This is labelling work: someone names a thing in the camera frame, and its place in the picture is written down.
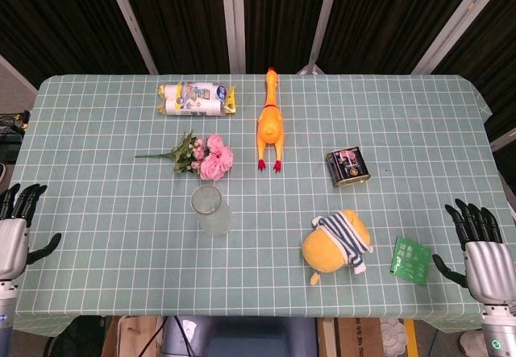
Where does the wooden board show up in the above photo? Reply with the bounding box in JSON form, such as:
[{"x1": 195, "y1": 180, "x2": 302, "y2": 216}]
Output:
[{"x1": 100, "y1": 315, "x2": 164, "y2": 357}]

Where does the white snack package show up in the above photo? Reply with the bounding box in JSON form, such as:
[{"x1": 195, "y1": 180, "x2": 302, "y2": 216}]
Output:
[{"x1": 156, "y1": 81, "x2": 237, "y2": 118}]

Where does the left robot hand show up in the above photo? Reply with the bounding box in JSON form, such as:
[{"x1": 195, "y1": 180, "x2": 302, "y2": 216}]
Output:
[{"x1": 0, "y1": 183, "x2": 63, "y2": 280}]

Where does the pale pink cloth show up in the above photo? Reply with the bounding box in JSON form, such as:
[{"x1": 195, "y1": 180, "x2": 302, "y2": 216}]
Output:
[{"x1": 380, "y1": 318, "x2": 409, "y2": 357}]

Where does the dark metal tin can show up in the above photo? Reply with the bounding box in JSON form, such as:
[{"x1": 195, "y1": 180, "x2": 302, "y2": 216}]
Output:
[{"x1": 325, "y1": 147, "x2": 372, "y2": 189}]

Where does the green tea packet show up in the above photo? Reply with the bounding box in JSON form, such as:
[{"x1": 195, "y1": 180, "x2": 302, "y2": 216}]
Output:
[{"x1": 389, "y1": 235, "x2": 433, "y2": 287}]

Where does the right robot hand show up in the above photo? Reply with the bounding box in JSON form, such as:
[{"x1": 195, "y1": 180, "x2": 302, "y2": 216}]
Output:
[{"x1": 431, "y1": 198, "x2": 516, "y2": 305}]

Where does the black cables bundle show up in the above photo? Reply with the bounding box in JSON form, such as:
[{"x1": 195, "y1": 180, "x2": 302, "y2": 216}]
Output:
[{"x1": 0, "y1": 110, "x2": 31, "y2": 136}]

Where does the white shoe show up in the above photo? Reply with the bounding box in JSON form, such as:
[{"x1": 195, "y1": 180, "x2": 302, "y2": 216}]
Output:
[{"x1": 459, "y1": 330, "x2": 487, "y2": 356}]

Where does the yellow striped plush toy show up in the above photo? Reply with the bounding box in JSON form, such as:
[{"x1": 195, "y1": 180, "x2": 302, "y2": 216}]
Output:
[{"x1": 302, "y1": 208, "x2": 372, "y2": 287}]

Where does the orange rubber chicken toy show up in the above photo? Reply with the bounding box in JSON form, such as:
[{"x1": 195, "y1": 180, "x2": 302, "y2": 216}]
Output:
[{"x1": 256, "y1": 67, "x2": 285, "y2": 173}]

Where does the green checkered tablecloth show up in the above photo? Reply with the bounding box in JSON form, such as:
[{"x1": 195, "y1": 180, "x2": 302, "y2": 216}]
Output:
[{"x1": 0, "y1": 73, "x2": 516, "y2": 337}]

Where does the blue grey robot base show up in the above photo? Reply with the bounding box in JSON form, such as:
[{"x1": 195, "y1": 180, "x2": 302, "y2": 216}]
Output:
[{"x1": 160, "y1": 315, "x2": 319, "y2": 357}]

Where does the brown cardboard box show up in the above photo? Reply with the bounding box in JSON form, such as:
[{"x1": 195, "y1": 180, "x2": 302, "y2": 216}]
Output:
[{"x1": 336, "y1": 317, "x2": 384, "y2": 357}]

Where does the pink artificial rose bouquet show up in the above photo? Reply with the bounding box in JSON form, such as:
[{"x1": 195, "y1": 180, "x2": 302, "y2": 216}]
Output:
[{"x1": 134, "y1": 131, "x2": 235, "y2": 182}]

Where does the clear glass cup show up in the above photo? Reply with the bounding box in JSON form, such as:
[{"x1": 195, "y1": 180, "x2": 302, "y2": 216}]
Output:
[{"x1": 190, "y1": 185, "x2": 235, "y2": 238}]

